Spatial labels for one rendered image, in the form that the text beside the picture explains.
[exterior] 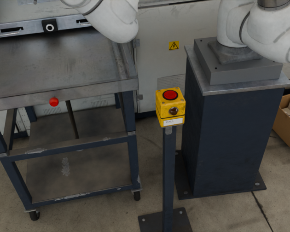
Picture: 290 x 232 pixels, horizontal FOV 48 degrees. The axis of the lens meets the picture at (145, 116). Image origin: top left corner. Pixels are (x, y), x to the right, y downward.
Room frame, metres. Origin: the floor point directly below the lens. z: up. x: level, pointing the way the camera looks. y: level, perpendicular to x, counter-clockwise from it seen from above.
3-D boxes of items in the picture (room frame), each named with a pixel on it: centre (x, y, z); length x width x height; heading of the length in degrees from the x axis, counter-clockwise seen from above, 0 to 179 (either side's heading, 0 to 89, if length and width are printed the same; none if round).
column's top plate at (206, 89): (1.19, -0.39, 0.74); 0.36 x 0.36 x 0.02; 5
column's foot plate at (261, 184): (1.19, -0.39, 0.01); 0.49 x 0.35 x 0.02; 95
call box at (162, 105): (0.80, -0.08, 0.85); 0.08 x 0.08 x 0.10; 10
